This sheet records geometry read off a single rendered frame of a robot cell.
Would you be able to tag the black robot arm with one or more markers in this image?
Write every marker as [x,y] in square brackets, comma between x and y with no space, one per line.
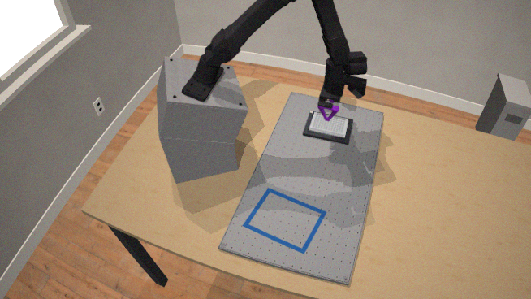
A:
[226,44]

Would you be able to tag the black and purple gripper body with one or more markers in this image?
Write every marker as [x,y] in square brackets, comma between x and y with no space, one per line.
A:
[326,94]

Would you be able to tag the white well plate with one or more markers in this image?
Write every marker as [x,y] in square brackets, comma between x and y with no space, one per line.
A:
[337,126]

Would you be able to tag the blue tape outline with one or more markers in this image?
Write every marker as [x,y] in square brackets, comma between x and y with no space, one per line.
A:
[306,244]

